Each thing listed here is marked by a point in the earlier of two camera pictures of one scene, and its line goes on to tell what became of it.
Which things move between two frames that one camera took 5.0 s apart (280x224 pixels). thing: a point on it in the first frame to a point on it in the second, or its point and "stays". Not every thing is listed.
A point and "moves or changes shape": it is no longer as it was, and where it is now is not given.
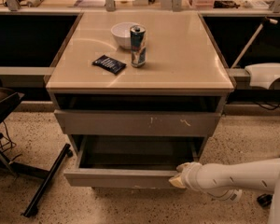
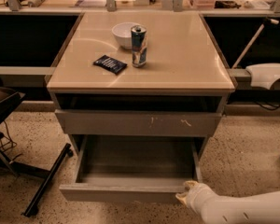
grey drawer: x=131 y=161 moves or changes shape
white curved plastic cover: x=263 y=74 stays
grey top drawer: x=137 y=123 stays
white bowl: x=121 y=33 stays
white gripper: x=188 y=174 to x=198 y=195
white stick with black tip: x=266 y=19 stays
